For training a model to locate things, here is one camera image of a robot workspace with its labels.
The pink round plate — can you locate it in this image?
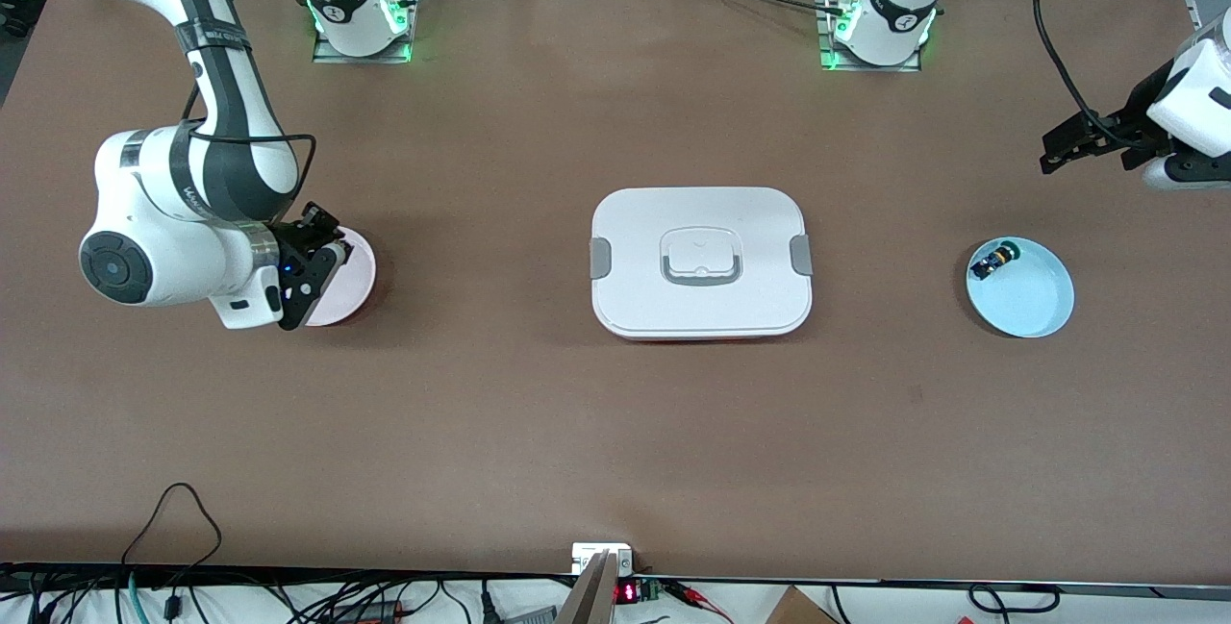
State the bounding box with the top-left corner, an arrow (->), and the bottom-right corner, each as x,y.
303,225 -> 378,328

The black toy with green tip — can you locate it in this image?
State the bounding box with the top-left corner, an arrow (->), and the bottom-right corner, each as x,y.
969,241 -> 1022,281

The light blue round plate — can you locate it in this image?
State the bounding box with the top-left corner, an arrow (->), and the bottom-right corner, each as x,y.
966,237 -> 1076,339

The white lidded container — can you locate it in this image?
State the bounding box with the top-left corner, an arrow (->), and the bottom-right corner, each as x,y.
589,187 -> 815,343

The black power adapter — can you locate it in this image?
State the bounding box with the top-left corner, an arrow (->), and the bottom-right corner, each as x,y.
332,600 -> 405,623

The small white box device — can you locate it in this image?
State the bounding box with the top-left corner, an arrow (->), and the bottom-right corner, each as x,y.
571,542 -> 636,575

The red clip lead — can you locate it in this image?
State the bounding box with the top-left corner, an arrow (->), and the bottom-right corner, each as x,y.
664,581 -> 734,623

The brown cardboard piece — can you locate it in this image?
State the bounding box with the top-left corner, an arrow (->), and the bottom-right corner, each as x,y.
765,586 -> 840,624

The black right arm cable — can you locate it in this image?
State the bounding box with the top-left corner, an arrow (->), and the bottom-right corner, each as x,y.
183,76 -> 318,221

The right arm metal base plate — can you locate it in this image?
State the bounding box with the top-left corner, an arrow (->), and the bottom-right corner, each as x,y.
311,0 -> 424,65

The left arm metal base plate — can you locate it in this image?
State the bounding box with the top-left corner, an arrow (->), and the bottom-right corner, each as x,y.
816,0 -> 924,74

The thin black looped cable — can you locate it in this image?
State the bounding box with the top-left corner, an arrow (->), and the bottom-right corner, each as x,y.
120,483 -> 224,572

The grey slanted post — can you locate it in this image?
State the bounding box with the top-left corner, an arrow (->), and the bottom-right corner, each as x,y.
556,552 -> 618,624

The black coiled cable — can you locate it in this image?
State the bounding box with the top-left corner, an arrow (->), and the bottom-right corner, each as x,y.
967,584 -> 1064,615

